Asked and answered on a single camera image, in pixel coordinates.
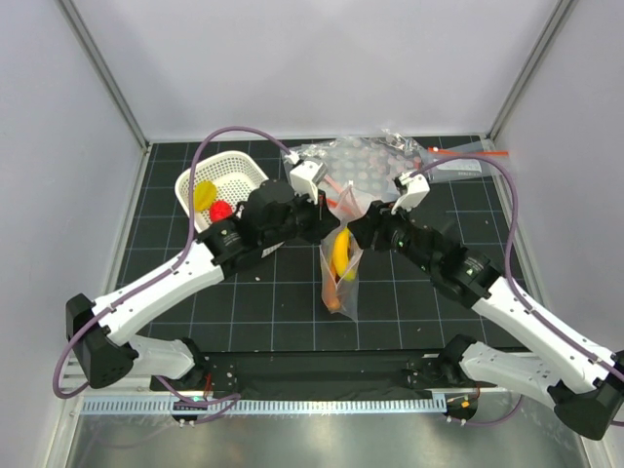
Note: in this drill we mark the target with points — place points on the far labelled orange zip bag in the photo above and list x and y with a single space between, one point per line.
464 169

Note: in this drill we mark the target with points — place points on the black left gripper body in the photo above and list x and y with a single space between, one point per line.
304 220

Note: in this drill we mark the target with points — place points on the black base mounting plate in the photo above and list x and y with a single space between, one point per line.
381 375

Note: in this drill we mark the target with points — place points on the yellow toy banana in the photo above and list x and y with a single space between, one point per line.
341 257

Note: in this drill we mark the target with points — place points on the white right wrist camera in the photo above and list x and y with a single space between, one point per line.
412 191

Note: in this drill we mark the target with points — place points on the aluminium frame post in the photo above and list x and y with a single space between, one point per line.
538 53
90 47

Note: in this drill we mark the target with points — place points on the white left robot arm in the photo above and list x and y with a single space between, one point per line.
104 333

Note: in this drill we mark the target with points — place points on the red toy strawberry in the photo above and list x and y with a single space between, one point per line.
219 210

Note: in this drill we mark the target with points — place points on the left aluminium frame post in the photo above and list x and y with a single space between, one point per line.
90 47

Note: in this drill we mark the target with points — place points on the pink zipper clear bag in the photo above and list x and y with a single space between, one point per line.
346 209

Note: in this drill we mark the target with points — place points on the yellow toy lemon slice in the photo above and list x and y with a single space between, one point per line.
204 194

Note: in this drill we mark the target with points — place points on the slotted metal cable duct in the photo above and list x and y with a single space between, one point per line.
170 405

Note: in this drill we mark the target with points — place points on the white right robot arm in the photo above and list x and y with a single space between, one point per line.
579 380

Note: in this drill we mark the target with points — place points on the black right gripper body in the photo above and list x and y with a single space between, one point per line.
394 233

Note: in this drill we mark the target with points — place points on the orange maroon toy steak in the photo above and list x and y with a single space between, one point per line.
330 295

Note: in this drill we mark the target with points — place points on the black cutting mat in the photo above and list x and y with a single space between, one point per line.
277 304

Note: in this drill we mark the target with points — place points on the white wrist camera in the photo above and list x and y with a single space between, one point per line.
412 191
305 174

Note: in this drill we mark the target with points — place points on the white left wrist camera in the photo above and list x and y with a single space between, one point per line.
305 174

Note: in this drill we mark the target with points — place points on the white perforated plastic basket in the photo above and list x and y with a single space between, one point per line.
233 173

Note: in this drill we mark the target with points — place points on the pink dotted zip bag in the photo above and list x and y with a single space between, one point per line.
370 163

